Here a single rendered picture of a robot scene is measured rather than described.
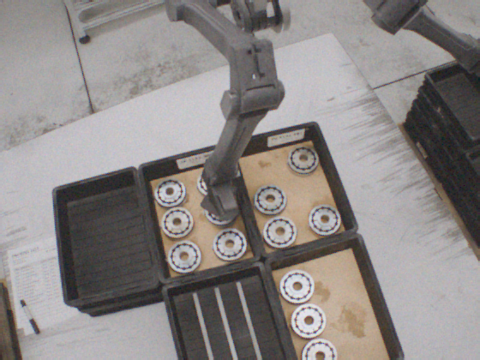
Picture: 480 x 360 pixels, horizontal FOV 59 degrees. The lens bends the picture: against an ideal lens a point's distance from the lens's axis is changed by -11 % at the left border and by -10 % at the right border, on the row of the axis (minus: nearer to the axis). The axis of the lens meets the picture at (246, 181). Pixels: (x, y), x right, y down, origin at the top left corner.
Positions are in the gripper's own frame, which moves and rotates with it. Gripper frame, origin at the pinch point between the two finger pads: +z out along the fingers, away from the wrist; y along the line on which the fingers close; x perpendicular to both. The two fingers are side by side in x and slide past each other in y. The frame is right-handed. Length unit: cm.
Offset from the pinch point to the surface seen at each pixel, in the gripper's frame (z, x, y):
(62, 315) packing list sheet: 19, 30, -57
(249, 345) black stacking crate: 5.1, -28.8, -30.9
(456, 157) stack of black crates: 49, -68, 91
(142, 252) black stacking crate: 6.1, 14.5, -24.0
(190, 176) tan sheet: 6.4, 16.2, 6.1
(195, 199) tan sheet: 6.2, 10.0, 0.1
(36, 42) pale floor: 94, 205, 63
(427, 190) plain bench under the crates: 19, -57, 50
